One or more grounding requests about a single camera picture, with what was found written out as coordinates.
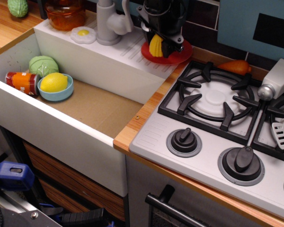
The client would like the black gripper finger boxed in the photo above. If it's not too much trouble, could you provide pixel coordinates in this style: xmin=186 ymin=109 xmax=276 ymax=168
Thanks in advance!
xmin=161 ymin=39 xmax=180 ymax=58
xmin=144 ymin=30 xmax=155 ymax=44

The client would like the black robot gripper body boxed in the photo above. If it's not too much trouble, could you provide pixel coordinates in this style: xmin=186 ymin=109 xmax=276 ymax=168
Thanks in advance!
xmin=136 ymin=0 xmax=187 ymax=51

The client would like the yellow toy corn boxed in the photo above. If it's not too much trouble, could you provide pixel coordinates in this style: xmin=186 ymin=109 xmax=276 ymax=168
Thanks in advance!
xmin=149 ymin=34 xmax=163 ymax=57

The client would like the red plastic plate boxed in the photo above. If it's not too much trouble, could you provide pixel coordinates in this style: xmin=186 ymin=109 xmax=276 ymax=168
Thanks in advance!
xmin=141 ymin=40 xmax=193 ymax=65

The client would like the grey toy faucet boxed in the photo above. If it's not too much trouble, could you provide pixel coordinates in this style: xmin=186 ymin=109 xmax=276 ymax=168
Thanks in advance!
xmin=97 ymin=0 xmax=134 ymax=46

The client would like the toy fried egg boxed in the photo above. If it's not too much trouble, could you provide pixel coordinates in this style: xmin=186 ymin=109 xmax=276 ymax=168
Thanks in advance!
xmin=70 ymin=26 xmax=97 ymax=44

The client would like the orange toy carrot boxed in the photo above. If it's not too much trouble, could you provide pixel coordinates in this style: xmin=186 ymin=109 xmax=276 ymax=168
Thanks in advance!
xmin=217 ymin=60 xmax=252 ymax=76

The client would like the black left burner grate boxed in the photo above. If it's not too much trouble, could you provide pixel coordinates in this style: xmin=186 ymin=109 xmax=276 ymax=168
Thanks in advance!
xmin=158 ymin=61 xmax=260 ymax=145

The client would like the black burner grate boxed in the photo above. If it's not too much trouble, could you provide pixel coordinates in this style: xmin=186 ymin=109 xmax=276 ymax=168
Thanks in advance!
xmin=252 ymin=95 xmax=284 ymax=161
xmin=158 ymin=61 xmax=260 ymax=145

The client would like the orange transparent jar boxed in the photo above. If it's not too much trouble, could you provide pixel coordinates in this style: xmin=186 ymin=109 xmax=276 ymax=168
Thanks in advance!
xmin=45 ymin=0 xmax=86 ymax=31

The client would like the small black stove knob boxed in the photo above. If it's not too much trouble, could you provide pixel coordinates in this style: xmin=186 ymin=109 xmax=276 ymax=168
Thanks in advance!
xmin=166 ymin=128 xmax=202 ymax=158

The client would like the light blue bowl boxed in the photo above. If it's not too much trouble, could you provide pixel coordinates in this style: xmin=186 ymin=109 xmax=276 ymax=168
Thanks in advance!
xmin=37 ymin=73 xmax=74 ymax=102

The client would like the yellow toy lemon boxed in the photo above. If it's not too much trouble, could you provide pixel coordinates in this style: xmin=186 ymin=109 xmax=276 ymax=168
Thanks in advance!
xmin=40 ymin=72 xmax=68 ymax=93

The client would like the white toy sink basin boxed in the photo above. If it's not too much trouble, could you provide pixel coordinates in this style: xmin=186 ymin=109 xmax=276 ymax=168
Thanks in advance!
xmin=0 ymin=21 xmax=176 ymax=197

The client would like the green toy cabbage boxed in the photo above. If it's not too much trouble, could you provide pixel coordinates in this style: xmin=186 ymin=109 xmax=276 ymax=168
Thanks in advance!
xmin=29 ymin=55 xmax=59 ymax=78

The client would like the white silver salt shaker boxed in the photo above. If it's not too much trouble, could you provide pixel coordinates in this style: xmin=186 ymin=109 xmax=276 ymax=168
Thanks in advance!
xmin=257 ymin=59 xmax=284 ymax=101

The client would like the orange red toy can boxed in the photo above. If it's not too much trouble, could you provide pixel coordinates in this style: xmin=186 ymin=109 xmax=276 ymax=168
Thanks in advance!
xmin=5 ymin=72 xmax=41 ymax=95

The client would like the green toy lettuce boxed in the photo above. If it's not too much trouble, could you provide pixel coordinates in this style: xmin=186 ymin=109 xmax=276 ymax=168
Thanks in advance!
xmin=8 ymin=0 xmax=28 ymax=17

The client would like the large black stove knob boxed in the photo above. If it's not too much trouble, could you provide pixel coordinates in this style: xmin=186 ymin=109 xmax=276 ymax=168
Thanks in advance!
xmin=218 ymin=146 xmax=265 ymax=186

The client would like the grey slotted spatula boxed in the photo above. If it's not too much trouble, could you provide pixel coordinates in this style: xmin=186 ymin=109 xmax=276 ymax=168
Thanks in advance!
xmin=272 ymin=122 xmax=284 ymax=150

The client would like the black right burner grate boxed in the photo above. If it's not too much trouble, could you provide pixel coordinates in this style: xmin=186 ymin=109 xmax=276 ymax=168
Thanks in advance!
xmin=252 ymin=95 xmax=284 ymax=161

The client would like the black oven door handle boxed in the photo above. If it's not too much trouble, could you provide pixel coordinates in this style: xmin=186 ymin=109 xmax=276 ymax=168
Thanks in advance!
xmin=145 ymin=184 xmax=209 ymax=227

